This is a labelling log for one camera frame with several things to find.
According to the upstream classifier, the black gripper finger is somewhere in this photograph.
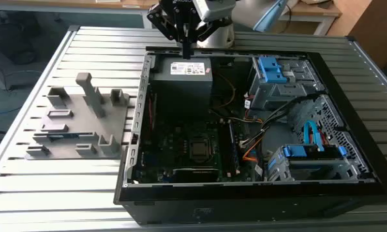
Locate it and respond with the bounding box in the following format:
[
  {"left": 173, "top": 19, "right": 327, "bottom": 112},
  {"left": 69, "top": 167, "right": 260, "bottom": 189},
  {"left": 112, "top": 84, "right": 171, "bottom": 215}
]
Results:
[
  {"left": 187, "top": 7, "right": 233, "bottom": 60},
  {"left": 145, "top": 4, "right": 188, "bottom": 60}
]

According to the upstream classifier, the grey power supply unit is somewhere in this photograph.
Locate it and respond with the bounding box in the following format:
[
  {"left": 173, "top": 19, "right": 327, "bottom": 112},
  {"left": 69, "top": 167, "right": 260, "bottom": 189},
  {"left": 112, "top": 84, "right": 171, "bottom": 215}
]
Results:
[{"left": 149, "top": 57, "right": 213, "bottom": 114}]

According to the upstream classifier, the grey metal drive cage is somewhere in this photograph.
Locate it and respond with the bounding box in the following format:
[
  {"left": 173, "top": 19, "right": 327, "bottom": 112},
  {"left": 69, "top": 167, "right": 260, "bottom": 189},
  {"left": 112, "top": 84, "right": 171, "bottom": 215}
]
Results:
[{"left": 247, "top": 56, "right": 327, "bottom": 118}]

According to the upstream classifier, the grey plastic parts rack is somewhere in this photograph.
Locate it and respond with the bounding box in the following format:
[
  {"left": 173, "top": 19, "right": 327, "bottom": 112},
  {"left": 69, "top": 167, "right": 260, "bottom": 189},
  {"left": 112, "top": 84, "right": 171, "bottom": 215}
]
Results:
[{"left": 24, "top": 72, "right": 139, "bottom": 161}]

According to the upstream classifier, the silver CPU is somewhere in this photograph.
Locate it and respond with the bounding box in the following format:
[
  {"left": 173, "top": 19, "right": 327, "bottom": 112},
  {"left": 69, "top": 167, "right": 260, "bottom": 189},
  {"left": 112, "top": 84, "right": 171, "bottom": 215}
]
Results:
[{"left": 192, "top": 142, "right": 209, "bottom": 155}]

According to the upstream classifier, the dark green motherboard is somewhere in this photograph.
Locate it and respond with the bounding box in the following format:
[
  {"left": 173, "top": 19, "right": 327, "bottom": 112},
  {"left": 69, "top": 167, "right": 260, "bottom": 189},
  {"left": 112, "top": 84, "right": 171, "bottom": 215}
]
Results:
[{"left": 137, "top": 118, "right": 255, "bottom": 183}]

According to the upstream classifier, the perforated metal cage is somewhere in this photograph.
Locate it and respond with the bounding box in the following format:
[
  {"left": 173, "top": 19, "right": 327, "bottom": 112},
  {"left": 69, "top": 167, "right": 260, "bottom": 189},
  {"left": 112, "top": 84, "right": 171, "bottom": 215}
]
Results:
[{"left": 288, "top": 94, "right": 374, "bottom": 181}]

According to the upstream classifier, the wooden cabinet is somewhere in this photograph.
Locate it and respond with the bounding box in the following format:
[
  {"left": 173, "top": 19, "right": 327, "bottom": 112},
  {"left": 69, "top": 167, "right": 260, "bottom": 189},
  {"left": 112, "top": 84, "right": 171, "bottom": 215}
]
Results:
[{"left": 325, "top": 0, "right": 387, "bottom": 70}]

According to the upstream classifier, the CPU socket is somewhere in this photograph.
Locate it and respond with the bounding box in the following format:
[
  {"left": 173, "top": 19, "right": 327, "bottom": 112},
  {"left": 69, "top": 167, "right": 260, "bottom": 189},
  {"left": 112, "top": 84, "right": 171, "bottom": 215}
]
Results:
[{"left": 187, "top": 137, "right": 213, "bottom": 163}]

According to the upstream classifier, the hard disk in blue carrier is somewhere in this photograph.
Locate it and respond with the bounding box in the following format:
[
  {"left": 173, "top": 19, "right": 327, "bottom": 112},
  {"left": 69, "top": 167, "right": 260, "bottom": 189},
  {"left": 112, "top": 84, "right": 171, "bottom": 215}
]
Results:
[{"left": 281, "top": 144, "right": 348, "bottom": 161}]

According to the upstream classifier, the black graphics card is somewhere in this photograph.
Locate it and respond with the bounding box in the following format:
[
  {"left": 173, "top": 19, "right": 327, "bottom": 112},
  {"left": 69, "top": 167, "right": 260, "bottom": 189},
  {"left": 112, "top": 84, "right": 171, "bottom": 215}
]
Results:
[{"left": 172, "top": 167, "right": 220, "bottom": 183}]

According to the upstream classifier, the grey metal disk bay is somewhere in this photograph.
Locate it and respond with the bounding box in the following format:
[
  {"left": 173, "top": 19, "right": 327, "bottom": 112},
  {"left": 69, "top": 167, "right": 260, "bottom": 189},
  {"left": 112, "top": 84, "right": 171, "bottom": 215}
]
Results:
[{"left": 263, "top": 146, "right": 359, "bottom": 182}]

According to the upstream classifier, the black PC case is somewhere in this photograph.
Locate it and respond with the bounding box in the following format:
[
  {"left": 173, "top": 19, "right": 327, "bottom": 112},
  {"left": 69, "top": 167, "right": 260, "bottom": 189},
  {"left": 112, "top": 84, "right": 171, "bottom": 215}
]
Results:
[{"left": 113, "top": 45, "right": 387, "bottom": 227}]

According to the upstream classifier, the black cable bundle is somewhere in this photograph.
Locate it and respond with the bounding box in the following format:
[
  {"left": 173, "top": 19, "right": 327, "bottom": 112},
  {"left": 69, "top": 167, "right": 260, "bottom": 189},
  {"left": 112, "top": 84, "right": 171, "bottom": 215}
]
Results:
[{"left": 240, "top": 95, "right": 319, "bottom": 155}]

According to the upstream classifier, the pale floor cable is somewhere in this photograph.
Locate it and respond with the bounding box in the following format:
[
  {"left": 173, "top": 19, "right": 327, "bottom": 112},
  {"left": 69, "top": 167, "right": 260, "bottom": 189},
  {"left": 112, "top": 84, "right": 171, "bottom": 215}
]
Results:
[{"left": 0, "top": 69, "right": 42, "bottom": 115}]

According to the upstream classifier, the blue data cable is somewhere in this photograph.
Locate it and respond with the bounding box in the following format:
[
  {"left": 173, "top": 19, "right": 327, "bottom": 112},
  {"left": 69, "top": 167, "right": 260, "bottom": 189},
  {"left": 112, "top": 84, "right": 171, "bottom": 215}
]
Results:
[{"left": 303, "top": 120, "right": 325, "bottom": 152}]

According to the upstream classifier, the orange wire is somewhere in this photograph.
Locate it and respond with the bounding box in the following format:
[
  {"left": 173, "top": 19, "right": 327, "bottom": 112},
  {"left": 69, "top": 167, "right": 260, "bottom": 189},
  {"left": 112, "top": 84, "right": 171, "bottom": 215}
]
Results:
[{"left": 243, "top": 147, "right": 265, "bottom": 162}]

